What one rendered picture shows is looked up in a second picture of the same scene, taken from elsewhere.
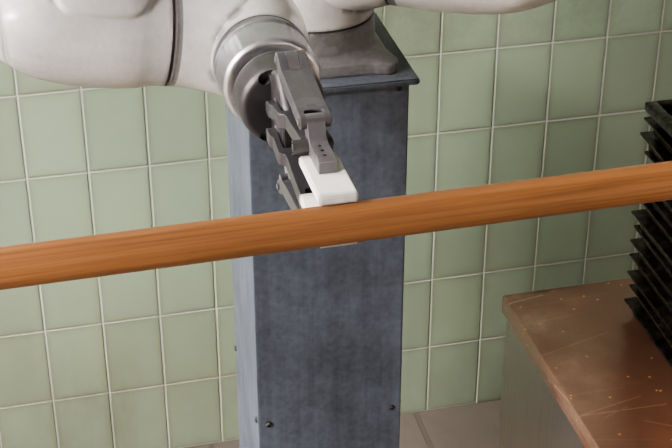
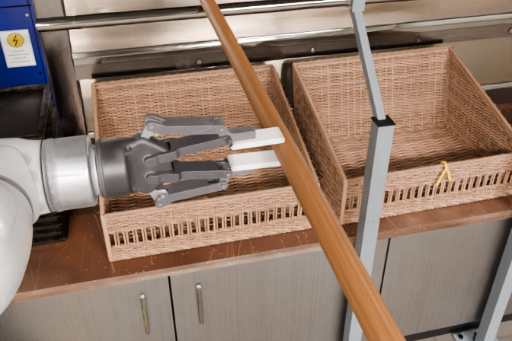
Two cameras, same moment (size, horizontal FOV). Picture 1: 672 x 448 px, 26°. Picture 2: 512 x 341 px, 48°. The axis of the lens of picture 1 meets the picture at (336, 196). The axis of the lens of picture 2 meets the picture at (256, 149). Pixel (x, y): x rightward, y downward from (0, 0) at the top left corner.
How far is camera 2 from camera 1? 1.15 m
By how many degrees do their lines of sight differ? 74
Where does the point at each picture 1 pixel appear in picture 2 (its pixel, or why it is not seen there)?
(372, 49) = not seen: outside the picture
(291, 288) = not seen: outside the picture
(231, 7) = (21, 156)
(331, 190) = (275, 134)
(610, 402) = (30, 275)
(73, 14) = (9, 231)
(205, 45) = (34, 189)
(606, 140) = not seen: outside the picture
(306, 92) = (194, 120)
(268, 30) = (71, 141)
